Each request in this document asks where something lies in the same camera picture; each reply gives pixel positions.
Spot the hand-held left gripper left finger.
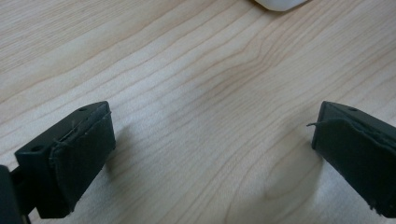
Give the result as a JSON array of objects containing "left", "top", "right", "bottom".
[{"left": 14, "top": 101, "right": 117, "bottom": 219}]

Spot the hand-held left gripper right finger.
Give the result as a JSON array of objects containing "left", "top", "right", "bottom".
[{"left": 306, "top": 100, "right": 396, "bottom": 218}]

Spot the white rounded object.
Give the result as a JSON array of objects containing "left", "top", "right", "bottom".
[{"left": 254, "top": 0, "right": 309, "bottom": 12}]

